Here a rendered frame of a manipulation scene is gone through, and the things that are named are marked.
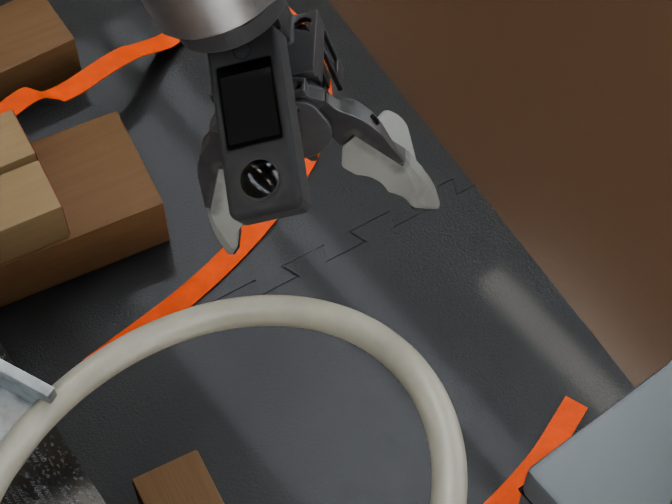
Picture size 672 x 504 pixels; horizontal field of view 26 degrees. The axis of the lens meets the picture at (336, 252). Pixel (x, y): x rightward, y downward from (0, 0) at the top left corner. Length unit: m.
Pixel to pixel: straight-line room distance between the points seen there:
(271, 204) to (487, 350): 1.86
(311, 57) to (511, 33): 2.25
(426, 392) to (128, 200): 1.53
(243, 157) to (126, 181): 1.88
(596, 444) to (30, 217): 1.25
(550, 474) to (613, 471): 0.07
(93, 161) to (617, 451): 1.39
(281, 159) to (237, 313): 0.55
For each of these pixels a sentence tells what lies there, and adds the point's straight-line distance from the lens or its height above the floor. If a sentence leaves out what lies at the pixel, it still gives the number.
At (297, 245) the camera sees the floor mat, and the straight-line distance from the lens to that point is 2.80.
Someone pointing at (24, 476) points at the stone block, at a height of 0.69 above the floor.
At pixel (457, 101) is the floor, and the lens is 3.03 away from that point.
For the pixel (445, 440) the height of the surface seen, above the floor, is 1.28.
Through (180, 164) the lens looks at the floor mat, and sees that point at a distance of 2.92.
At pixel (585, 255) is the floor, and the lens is 2.85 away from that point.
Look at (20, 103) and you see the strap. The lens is 2.80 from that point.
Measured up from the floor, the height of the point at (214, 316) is 1.16.
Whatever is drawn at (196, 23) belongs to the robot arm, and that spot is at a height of 1.75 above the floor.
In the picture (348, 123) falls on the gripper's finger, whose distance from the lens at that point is 0.92.
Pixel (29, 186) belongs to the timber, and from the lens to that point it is 2.65.
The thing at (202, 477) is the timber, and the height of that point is 0.13.
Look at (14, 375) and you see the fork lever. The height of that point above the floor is 1.14.
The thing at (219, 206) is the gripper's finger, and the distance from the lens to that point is 0.97.
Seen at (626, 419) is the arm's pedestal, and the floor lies 0.85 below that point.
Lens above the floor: 2.39
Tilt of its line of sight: 58 degrees down
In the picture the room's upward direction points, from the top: straight up
